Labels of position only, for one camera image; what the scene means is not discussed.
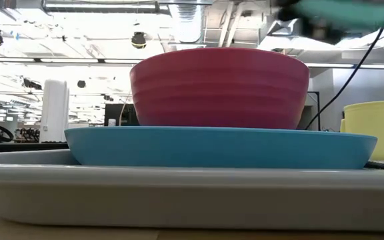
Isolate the blue plate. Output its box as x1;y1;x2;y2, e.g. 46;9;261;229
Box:
64;125;378;170

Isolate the white pillar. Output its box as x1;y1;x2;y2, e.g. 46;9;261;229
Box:
39;79;70;143

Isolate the black background station frame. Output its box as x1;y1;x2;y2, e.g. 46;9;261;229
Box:
307;90;321;131

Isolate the long ceiling light strip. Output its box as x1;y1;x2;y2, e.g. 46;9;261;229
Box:
0;57;143;65

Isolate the fork with teal handle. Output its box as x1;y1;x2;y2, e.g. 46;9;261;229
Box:
291;0;384;30

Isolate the yellow mug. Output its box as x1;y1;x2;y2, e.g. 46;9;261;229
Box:
340;100;384;161

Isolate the black monitor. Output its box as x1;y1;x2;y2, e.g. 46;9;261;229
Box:
104;103;139;127

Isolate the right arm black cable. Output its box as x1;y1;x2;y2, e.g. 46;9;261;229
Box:
304;26;384;131

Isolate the black aluminium table frame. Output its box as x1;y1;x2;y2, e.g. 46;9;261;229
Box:
0;142;69;154

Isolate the black ceiling dome camera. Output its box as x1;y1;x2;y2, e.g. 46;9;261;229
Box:
131;31;147;50

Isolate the grey plastic tray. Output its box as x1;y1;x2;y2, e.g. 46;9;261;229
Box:
0;149;384;233

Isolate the pink ribbed bowl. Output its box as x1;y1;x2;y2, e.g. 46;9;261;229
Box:
129;47;311;130

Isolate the silver ventilation duct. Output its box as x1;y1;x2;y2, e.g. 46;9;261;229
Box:
168;0;207;49

